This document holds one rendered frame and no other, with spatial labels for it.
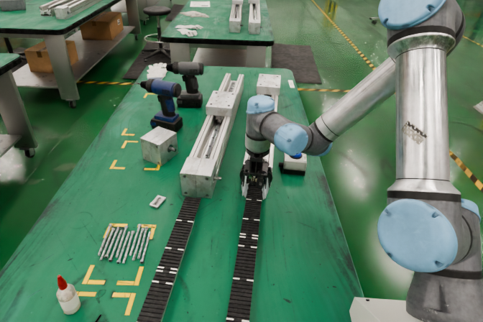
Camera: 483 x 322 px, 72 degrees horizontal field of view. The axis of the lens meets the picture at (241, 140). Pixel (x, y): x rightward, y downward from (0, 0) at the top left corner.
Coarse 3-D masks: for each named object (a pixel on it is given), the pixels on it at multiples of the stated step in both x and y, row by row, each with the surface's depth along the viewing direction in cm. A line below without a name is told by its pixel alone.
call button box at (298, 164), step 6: (288, 156) 121; (300, 156) 120; (282, 162) 124; (288, 162) 118; (294, 162) 118; (300, 162) 118; (306, 162) 118; (288, 168) 120; (294, 168) 120; (300, 168) 119; (288, 174) 121; (294, 174) 121; (300, 174) 121
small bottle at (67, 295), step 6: (60, 276) 71; (60, 282) 71; (66, 282) 72; (60, 288) 72; (66, 288) 73; (72, 288) 74; (60, 294) 72; (66, 294) 72; (72, 294) 73; (60, 300) 73; (66, 300) 73; (72, 300) 74; (78, 300) 76; (66, 306) 74; (72, 306) 74; (78, 306) 76; (66, 312) 75; (72, 312) 75
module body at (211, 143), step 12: (228, 84) 173; (240, 84) 168; (240, 96) 170; (216, 120) 144; (228, 120) 136; (204, 132) 128; (216, 132) 133; (228, 132) 135; (204, 144) 126; (216, 144) 121; (192, 156) 114; (204, 156) 119; (216, 156) 115; (216, 168) 114
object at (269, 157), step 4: (272, 96) 157; (276, 96) 157; (276, 100) 154; (276, 104) 150; (276, 108) 147; (272, 144) 122; (272, 148) 120; (272, 152) 118; (244, 156) 116; (248, 156) 116; (268, 156) 116; (272, 156) 116; (244, 160) 113; (268, 160) 114; (272, 160) 114; (244, 164) 112; (272, 164) 112
